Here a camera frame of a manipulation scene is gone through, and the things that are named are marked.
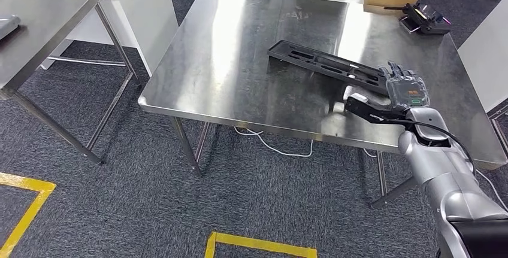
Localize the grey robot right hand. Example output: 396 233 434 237
377 60 432 111

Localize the black plastic panel part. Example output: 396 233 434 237
267 40 392 97

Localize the steel workbench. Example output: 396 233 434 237
137 0 508 210

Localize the black benchtop device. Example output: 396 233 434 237
384 2 452 36

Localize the yellow floor tape square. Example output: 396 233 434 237
204 231 318 258

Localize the grey flat object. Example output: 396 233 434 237
0 14 22 41

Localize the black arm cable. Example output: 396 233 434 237
377 116 477 177

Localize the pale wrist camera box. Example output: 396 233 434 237
343 92 412 125

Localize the white power cable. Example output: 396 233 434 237
233 126 508 213

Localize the steel frame table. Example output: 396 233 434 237
0 0 143 166

